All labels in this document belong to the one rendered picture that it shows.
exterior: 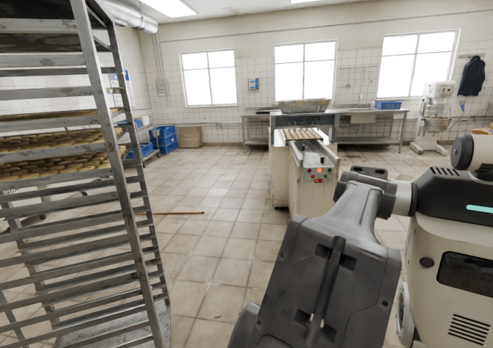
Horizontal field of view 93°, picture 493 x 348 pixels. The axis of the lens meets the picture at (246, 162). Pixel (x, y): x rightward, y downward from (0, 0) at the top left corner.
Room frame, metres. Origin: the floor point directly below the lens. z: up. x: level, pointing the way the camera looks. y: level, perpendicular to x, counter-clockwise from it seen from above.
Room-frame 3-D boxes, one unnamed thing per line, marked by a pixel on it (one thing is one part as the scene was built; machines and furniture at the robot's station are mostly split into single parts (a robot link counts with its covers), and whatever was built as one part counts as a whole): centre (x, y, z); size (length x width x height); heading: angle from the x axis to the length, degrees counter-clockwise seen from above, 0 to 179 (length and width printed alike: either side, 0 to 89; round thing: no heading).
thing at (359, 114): (5.27, -1.64, 0.61); 3.40 x 0.70 x 1.22; 79
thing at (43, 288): (1.08, 0.86, 0.51); 0.64 x 0.03 x 0.03; 107
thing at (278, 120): (2.66, -0.66, 1.01); 0.72 x 0.33 x 0.34; 85
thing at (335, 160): (2.76, -0.81, 0.87); 2.01 x 0.03 x 0.07; 175
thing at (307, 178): (1.79, -0.59, 0.77); 0.24 x 0.04 x 0.14; 85
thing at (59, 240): (1.08, 0.86, 0.78); 0.64 x 0.03 x 0.03; 107
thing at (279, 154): (3.13, -0.69, 0.42); 1.28 x 0.72 x 0.84; 175
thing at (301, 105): (2.66, -0.66, 1.25); 0.56 x 0.29 x 0.14; 85
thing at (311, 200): (2.15, -0.62, 0.45); 0.70 x 0.34 x 0.90; 175
